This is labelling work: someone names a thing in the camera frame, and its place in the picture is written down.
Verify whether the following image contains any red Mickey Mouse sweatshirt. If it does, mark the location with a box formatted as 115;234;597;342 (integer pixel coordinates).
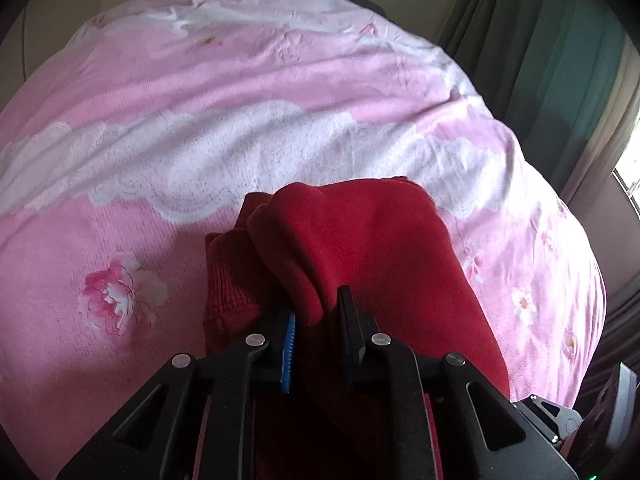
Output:
203;178;509;392

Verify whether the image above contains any pink floral duvet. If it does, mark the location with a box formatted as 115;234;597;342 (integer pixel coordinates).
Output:
1;0;606;479

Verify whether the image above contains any green curtain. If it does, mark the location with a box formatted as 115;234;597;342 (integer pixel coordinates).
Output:
439;0;626;192

